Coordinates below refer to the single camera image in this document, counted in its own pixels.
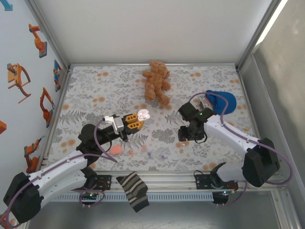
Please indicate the white earbud charging case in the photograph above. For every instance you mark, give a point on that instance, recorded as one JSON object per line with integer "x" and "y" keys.
{"x": 144, "y": 115}

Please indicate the pink earbud charging case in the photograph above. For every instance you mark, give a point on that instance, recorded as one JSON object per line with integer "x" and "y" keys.
{"x": 116, "y": 150}

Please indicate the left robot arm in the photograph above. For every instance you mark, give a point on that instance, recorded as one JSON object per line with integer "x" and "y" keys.
{"x": 59, "y": 171}

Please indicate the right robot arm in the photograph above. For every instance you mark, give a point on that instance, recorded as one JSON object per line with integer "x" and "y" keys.
{"x": 233, "y": 136}

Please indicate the red white striped cloth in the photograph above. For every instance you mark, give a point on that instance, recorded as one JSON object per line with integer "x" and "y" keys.
{"x": 206, "y": 101}

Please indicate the blue cap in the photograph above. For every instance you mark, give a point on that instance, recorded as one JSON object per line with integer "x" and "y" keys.
{"x": 230, "y": 102}

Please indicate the floral patterned table cloth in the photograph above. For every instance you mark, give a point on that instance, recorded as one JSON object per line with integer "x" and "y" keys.
{"x": 100, "y": 88}

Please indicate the brown teddy bear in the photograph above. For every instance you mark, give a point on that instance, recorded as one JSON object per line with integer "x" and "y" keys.
{"x": 156, "y": 81}

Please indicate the controller board with LED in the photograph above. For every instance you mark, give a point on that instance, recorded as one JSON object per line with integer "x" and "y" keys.
{"x": 91, "y": 196}
{"x": 222, "y": 195}

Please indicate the black beige striped sock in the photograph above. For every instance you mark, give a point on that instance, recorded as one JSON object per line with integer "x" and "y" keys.
{"x": 133, "y": 190}

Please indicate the orange clamp machine sticker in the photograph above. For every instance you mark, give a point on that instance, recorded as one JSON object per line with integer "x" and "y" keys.
{"x": 14, "y": 78}

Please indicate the orange robot sticker grey base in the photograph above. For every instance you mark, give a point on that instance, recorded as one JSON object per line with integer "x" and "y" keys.
{"x": 39, "y": 44}

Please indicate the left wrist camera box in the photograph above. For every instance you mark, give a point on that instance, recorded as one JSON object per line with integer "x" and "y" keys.
{"x": 116, "y": 124}

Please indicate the thin aluminium frame rail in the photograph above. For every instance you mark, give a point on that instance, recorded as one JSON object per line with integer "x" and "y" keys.
{"x": 244, "y": 83}
{"x": 56, "y": 114}
{"x": 119, "y": 64}

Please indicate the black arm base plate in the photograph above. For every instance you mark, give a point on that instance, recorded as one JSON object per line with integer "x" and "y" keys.
{"x": 104, "y": 182}
{"x": 202, "y": 182}

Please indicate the wide aluminium frame rail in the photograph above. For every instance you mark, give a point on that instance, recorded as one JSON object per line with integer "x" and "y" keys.
{"x": 166, "y": 181}

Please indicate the blue conveyor wall sticker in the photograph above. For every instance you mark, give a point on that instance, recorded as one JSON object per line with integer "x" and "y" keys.
{"x": 57, "y": 74}

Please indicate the orange block wall sticker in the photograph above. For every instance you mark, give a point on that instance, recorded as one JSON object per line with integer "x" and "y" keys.
{"x": 2, "y": 127}

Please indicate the aluminium frame post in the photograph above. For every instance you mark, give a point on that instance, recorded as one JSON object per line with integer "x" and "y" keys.
{"x": 50, "y": 35}
{"x": 257, "y": 35}

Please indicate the small blue wall sticker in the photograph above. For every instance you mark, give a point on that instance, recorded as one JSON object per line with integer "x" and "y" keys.
{"x": 8, "y": 6}

